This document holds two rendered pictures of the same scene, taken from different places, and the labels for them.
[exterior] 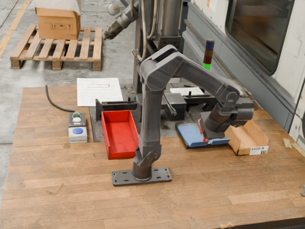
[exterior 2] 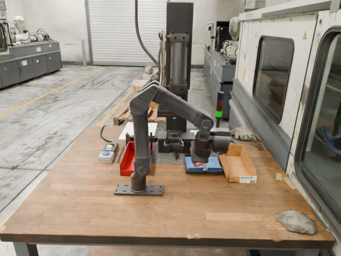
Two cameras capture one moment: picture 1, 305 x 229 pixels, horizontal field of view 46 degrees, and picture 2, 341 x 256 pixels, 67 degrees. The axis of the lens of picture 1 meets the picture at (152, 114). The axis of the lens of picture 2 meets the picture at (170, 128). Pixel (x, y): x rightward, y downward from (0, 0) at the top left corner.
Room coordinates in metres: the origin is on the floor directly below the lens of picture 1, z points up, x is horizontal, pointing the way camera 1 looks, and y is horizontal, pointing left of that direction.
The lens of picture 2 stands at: (0.12, -0.34, 1.54)
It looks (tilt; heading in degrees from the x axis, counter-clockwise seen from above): 21 degrees down; 15
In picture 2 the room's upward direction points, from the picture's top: 1 degrees clockwise
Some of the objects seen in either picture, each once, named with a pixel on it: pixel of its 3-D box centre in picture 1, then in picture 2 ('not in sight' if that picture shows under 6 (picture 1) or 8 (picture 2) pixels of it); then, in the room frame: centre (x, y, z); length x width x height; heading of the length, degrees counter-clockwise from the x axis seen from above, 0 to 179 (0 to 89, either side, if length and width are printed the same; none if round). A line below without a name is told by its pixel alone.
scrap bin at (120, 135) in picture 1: (120, 133); (136, 157); (1.18, 0.12, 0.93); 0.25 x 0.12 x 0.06; 15
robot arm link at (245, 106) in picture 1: (234, 102); (213, 131); (1.05, -0.26, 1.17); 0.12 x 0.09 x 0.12; 106
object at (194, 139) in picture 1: (192, 133); (194, 162); (1.21, -0.17, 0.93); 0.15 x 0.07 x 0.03; 18
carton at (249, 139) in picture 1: (239, 130); (236, 162); (1.27, -0.36, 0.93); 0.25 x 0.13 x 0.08; 15
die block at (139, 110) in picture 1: (160, 108); (176, 142); (1.39, -0.03, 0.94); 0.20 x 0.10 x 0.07; 105
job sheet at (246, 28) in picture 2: not in sight; (244, 41); (3.05, -0.32, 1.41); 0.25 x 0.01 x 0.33; 12
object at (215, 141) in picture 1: (213, 131); (212, 162); (1.24, -0.25, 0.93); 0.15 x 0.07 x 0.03; 16
